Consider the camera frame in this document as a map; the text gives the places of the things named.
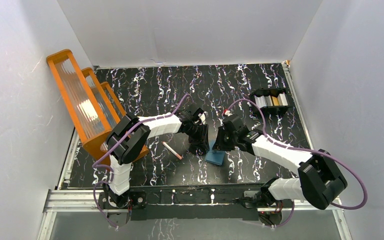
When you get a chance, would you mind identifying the white pink pen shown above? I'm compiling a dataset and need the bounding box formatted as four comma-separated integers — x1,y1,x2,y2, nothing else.
162,141,183,160

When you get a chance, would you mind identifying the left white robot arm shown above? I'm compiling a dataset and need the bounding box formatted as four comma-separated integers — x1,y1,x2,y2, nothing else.
105,104,210,208

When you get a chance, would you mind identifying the blue leather card holder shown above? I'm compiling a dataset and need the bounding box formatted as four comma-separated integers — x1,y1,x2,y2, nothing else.
205,140,226,166

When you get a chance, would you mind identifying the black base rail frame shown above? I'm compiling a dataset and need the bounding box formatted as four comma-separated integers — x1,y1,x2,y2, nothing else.
42,182,345,229

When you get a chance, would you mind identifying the gold credit card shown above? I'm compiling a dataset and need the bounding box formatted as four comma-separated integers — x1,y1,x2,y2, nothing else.
270,96,280,106

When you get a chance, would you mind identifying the purple cable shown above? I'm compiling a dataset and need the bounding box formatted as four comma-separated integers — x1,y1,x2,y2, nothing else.
223,98,368,229
91,93,191,229

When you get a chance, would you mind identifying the black card box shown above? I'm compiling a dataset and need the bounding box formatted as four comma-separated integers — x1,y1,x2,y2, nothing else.
249,88,293,116

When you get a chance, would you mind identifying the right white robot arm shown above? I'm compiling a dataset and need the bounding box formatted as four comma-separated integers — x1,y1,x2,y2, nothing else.
212,114,348,210

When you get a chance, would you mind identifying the rear white card stack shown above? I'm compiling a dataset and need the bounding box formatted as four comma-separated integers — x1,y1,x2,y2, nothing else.
277,93,289,106

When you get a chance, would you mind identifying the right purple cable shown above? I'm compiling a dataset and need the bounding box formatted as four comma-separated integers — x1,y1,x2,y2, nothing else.
223,98,368,229

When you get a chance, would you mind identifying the orange tiered organizer rack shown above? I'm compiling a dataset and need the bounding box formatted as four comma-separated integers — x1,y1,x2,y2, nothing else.
46,49,150,167

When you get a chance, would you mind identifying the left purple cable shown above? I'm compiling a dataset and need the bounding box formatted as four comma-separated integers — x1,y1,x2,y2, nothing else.
91,93,191,229

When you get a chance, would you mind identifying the white credit card stack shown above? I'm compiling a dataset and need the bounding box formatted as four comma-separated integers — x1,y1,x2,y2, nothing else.
254,96,268,109

